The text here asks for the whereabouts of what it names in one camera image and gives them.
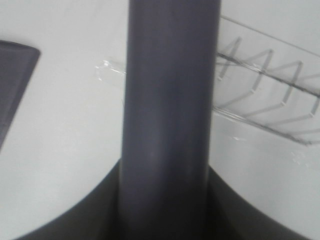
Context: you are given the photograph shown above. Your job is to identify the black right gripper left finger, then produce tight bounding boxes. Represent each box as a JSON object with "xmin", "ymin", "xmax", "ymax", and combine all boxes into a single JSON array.
[{"xmin": 18, "ymin": 162, "xmax": 119, "ymax": 240}]

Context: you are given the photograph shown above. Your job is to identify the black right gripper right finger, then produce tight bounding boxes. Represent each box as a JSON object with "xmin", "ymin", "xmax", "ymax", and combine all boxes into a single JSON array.
[{"xmin": 207, "ymin": 167, "xmax": 303, "ymax": 240}]

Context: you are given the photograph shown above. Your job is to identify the grey hand brush black bristles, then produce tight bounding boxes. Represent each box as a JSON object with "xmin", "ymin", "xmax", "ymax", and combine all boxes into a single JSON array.
[{"xmin": 118, "ymin": 0, "xmax": 221, "ymax": 240}]

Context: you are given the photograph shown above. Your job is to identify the grey plastic dustpan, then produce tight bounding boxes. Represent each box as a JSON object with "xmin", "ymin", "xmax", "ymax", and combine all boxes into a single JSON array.
[{"xmin": 0, "ymin": 40, "xmax": 41, "ymax": 145}]

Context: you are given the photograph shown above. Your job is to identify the clear tape piece right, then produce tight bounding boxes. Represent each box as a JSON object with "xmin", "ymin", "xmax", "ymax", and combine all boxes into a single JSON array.
[{"xmin": 290, "ymin": 151, "xmax": 313, "ymax": 168}]

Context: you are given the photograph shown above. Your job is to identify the clear tape piece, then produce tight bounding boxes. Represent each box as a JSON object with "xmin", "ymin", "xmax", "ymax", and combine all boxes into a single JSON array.
[
  {"xmin": 290, "ymin": 151, "xmax": 313, "ymax": 168},
  {"xmin": 95, "ymin": 60, "xmax": 126, "ymax": 90}
]

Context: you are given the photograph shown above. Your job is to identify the clear tape piece front left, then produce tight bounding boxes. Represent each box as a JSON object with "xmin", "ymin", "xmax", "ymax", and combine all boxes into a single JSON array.
[{"xmin": 95, "ymin": 60, "xmax": 126, "ymax": 90}]

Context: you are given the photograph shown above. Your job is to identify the metal wire rack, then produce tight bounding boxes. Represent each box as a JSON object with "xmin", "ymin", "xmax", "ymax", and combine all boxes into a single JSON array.
[{"xmin": 212, "ymin": 16, "xmax": 320, "ymax": 146}]

